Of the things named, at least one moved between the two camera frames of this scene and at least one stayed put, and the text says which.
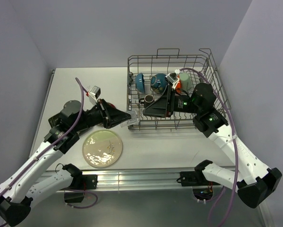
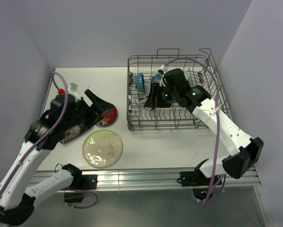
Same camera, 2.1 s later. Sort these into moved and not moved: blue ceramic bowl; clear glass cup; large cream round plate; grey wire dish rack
Moved: clear glass cup
Not moved: blue ceramic bowl; grey wire dish rack; large cream round plate
